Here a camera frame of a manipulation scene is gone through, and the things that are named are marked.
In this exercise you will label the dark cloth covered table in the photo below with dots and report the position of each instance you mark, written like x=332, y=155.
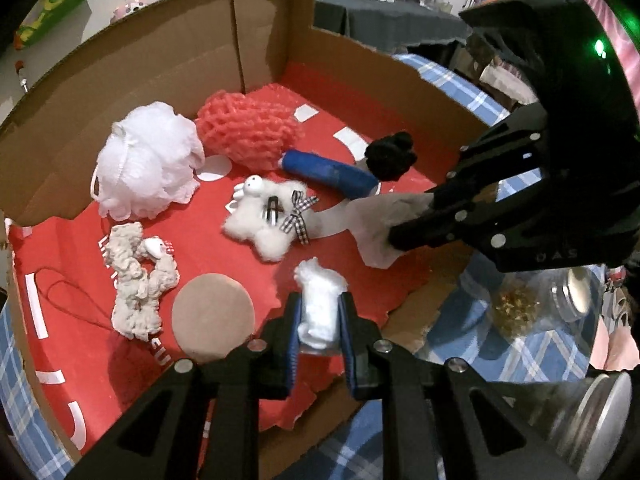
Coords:
x=390, y=20

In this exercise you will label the red mesh bath pouf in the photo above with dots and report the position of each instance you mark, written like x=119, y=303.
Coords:
x=245, y=125

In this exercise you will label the white fluffy plush checked bow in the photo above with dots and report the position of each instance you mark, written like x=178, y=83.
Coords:
x=260, y=225

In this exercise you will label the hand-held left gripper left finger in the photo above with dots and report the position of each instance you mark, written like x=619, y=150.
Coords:
x=295, y=330

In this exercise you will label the blue towel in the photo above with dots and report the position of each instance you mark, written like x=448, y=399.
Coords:
x=330, y=170

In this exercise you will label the black scrunchie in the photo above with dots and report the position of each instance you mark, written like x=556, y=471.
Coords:
x=390, y=157

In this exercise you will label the small clear jar yellow capsules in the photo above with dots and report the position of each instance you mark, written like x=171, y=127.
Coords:
x=520, y=305

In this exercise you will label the pink plush toy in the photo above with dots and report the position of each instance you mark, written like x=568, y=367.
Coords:
x=127, y=10

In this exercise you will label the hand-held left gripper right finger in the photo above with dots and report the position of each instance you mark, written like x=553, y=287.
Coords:
x=347, y=330

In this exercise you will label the grey cloth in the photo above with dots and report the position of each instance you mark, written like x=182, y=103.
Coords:
x=380, y=220

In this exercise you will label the white mesh bath pouf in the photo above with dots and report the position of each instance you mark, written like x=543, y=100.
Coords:
x=145, y=160

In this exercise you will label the cardboard box red inside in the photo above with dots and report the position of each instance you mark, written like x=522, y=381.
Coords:
x=165, y=50

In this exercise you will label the green tote bag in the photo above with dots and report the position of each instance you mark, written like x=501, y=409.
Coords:
x=55, y=0

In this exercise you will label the large glass jar metal lid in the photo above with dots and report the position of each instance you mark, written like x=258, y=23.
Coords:
x=595, y=410

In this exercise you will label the blue plaid blanket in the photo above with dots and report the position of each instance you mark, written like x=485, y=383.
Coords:
x=450, y=80

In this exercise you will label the white towel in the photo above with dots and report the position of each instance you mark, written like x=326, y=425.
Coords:
x=320, y=300

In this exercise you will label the small white knitted toy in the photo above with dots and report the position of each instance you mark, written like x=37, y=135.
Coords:
x=135, y=280

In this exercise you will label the beige round powder puff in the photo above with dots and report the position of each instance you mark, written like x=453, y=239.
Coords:
x=210, y=315

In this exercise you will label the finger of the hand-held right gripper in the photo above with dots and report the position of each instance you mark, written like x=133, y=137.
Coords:
x=490, y=165
x=450, y=227

